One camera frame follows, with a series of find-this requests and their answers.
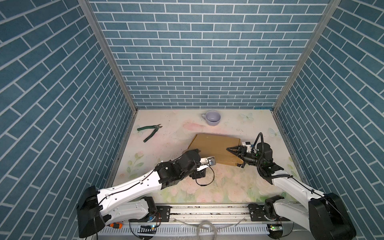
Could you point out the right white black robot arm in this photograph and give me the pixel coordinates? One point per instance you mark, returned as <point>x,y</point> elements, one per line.
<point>324,215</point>

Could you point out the clear plastic tube loop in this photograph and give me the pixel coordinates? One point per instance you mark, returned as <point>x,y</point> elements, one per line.
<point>207,227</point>

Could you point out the aluminium mounting rail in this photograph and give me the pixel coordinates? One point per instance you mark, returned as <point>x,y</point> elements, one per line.
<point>222,213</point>

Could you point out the white slotted cable duct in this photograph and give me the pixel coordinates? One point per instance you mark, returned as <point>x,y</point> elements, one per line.
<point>184,230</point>

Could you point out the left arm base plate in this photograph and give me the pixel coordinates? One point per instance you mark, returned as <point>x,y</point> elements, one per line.
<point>163,213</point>

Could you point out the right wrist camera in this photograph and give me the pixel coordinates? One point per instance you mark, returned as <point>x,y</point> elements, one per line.
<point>248,145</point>

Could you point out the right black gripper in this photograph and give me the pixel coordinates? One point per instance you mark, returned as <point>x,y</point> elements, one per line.
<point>241,150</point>

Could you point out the brown cardboard box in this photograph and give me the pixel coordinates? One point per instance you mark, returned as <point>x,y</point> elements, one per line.
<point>215,146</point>

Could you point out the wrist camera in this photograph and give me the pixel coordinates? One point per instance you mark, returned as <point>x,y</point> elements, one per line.
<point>248,145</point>
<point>206,163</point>

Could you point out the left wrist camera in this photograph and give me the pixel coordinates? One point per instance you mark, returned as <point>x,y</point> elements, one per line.
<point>206,163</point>

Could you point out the lavender ceramic cup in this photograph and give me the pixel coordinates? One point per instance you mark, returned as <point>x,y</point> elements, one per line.
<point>212,118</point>

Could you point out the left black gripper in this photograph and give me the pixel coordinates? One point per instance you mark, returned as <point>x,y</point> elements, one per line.
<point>198,174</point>

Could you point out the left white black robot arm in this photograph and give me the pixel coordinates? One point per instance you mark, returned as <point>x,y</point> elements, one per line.
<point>97,209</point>

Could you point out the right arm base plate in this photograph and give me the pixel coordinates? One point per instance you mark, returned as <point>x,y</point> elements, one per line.
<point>259,213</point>

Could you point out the orange black screwdriver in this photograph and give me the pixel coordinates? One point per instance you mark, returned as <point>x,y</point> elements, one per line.
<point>116,225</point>

